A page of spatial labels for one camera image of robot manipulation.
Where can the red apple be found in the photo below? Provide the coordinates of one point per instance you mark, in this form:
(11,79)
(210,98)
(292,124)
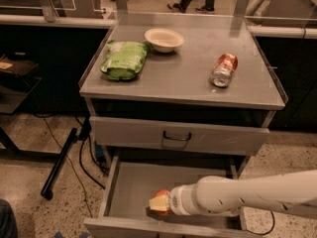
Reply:
(159,193)

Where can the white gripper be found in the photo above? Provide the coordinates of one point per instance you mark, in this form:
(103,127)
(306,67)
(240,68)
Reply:
(177,200)

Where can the green chip bag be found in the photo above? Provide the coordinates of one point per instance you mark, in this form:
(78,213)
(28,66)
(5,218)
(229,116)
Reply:
(124,60)

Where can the white paper bowl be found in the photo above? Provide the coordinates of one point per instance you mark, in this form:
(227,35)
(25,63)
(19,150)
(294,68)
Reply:
(164,40)

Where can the upper closed drawer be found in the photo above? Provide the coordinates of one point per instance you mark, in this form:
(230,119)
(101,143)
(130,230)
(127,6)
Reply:
(187,137)

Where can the grey drawer cabinet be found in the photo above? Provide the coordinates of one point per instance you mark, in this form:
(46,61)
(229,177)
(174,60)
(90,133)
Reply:
(175,87)

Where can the dark side table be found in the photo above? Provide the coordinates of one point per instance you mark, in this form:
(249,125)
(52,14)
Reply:
(17,81)

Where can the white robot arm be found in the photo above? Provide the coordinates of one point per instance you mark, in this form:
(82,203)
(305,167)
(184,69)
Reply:
(294,194)

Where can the black stand leg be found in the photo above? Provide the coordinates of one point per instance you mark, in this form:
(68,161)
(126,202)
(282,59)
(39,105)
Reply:
(47,190)

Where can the open lower drawer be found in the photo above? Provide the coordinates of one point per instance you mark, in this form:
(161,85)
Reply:
(133,180)

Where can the red soda can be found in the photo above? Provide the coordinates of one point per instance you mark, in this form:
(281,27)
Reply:
(223,70)

